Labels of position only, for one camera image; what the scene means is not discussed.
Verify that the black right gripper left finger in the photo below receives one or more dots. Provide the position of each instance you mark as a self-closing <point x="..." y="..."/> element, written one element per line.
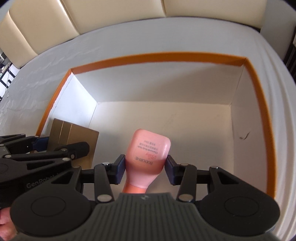
<point x="65" y="202"/>

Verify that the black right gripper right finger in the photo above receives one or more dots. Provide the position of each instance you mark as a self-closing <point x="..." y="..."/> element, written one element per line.
<point x="224" y="201"/>

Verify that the cream leather headboard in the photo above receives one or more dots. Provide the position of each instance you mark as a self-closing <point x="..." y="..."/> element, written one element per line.
<point x="28" y="28"/>

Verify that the pink lotion bottle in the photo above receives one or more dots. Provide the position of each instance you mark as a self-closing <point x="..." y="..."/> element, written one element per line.
<point x="144" y="160"/>

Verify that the person's left hand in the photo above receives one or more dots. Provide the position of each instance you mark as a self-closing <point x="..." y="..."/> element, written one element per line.
<point x="8" y="230"/>

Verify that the orange cardboard box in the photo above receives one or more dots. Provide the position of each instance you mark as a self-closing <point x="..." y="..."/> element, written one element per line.
<point x="211" y="106"/>

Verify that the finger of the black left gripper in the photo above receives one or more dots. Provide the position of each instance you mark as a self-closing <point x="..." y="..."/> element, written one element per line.
<point x="21" y="144"/>
<point x="71" y="151"/>

